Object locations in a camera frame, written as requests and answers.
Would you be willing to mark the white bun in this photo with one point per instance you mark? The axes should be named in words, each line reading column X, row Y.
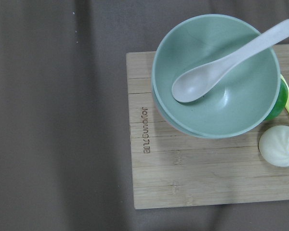
column 274, row 146

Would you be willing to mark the white spoon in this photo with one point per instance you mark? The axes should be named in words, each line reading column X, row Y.
column 231, row 62

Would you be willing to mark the stack of bowls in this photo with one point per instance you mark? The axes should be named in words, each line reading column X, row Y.
column 224, row 102

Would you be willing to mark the green lime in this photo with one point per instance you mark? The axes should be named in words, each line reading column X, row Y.
column 280, row 102

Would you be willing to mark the wooden cutting board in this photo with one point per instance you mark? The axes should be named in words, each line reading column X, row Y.
column 172, row 169

